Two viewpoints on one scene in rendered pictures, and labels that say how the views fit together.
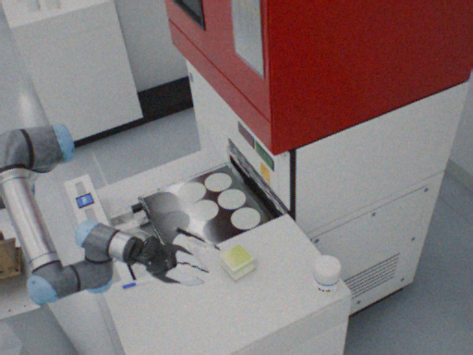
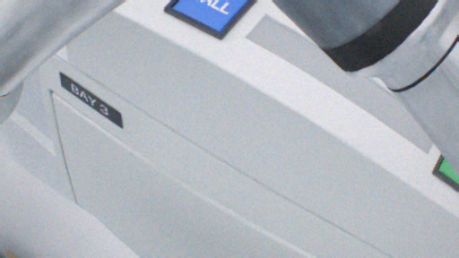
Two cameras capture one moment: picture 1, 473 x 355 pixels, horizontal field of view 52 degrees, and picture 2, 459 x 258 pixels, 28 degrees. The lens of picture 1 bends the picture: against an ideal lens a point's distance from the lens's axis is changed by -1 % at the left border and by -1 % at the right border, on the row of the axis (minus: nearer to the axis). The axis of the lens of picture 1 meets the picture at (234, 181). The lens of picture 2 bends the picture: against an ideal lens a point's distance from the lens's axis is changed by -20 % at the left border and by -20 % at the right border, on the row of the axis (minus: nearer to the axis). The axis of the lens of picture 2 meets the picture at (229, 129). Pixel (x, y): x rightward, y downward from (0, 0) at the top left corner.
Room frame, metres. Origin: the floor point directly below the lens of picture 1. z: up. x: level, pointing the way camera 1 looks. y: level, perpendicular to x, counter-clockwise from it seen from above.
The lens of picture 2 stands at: (0.83, 0.81, 1.65)
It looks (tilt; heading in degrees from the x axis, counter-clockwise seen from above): 61 degrees down; 324
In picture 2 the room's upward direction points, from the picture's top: 3 degrees clockwise
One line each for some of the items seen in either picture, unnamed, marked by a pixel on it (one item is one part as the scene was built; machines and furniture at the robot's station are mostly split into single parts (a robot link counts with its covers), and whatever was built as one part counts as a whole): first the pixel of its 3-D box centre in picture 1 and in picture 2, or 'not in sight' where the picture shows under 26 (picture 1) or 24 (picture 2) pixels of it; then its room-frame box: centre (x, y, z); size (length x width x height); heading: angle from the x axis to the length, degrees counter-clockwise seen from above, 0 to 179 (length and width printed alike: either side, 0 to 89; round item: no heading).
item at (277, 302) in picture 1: (227, 307); not in sight; (0.80, 0.06, 0.89); 0.62 x 0.35 x 0.14; 112
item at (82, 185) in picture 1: (100, 239); (348, 131); (1.12, 0.48, 0.89); 0.55 x 0.09 x 0.14; 22
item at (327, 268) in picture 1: (326, 275); not in sight; (0.79, -0.22, 1.01); 0.07 x 0.07 x 0.10
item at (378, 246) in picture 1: (308, 211); not in sight; (1.58, -0.34, 0.41); 0.82 x 0.71 x 0.82; 22
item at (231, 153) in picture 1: (255, 187); not in sight; (1.29, -0.07, 0.89); 0.44 x 0.02 x 0.10; 22
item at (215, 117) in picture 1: (234, 132); not in sight; (1.46, -0.02, 1.02); 0.82 x 0.03 x 0.40; 22
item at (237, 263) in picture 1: (237, 263); not in sight; (0.87, 0.02, 1.00); 0.07 x 0.07 x 0.07; 31
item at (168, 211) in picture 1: (204, 210); not in sight; (1.19, 0.11, 0.90); 0.34 x 0.34 x 0.01; 22
